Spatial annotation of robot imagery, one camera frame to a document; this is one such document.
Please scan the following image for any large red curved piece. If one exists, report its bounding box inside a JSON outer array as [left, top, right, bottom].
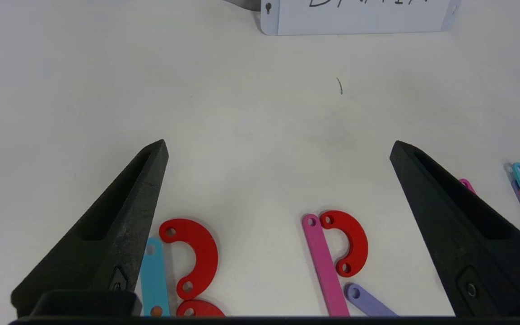
[[176, 299, 226, 317], [158, 218, 219, 301]]

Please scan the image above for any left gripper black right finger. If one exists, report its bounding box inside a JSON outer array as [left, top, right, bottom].
[[389, 140, 520, 316]]

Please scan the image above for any small red curved piece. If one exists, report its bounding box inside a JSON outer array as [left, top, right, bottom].
[[319, 210, 369, 278]]

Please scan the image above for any white BRAIN word card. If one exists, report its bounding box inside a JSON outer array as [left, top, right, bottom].
[[259, 0, 463, 36]]

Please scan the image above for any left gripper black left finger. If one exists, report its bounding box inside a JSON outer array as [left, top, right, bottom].
[[11, 139, 170, 312]]

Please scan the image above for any long blue plastic bar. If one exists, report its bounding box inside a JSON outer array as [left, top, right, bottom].
[[140, 237, 171, 317]]

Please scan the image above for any short purple plastic bar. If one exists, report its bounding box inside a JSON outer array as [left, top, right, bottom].
[[344, 283, 399, 317]]

